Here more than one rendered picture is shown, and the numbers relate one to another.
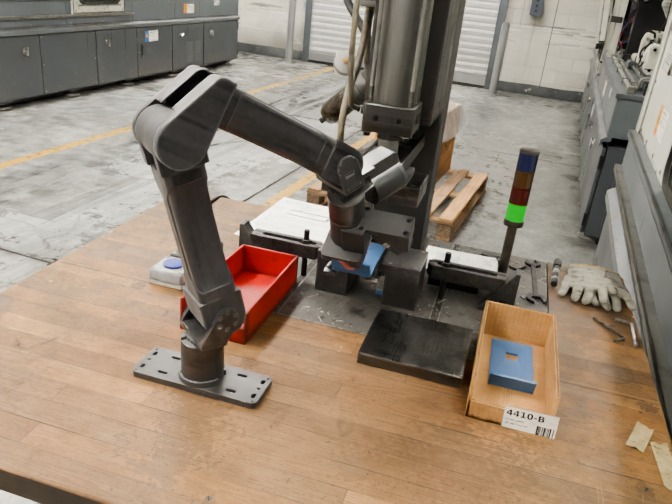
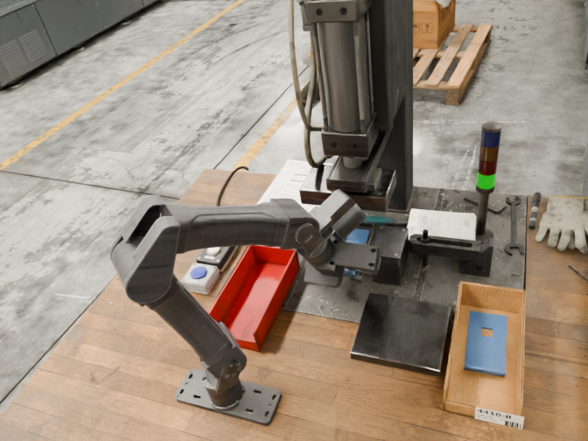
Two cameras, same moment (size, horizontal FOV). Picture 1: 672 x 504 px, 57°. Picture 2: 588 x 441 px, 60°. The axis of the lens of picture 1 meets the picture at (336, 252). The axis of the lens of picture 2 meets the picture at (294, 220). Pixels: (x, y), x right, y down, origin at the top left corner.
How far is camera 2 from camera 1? 0.38 m
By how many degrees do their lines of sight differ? 17
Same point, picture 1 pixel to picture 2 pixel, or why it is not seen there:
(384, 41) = (326, 79)
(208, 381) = (230, 405)
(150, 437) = not seen: outside the picture
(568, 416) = (536, 398)
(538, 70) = not seen: outside the picture
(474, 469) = not seen: outside the picture
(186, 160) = (156, 292)
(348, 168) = (305, 234)
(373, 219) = (341, 252)
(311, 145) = (266, 231)
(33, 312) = (101, 340)
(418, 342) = (402, 332)
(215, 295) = (216, 357)
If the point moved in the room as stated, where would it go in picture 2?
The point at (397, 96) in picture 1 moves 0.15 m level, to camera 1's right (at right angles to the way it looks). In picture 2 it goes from (349, 124) to (435, 117)
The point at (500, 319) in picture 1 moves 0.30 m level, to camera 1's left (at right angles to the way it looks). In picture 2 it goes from (475, 295) to (326, 298)
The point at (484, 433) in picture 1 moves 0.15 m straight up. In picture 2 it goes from (459, 430) to (465, 377)
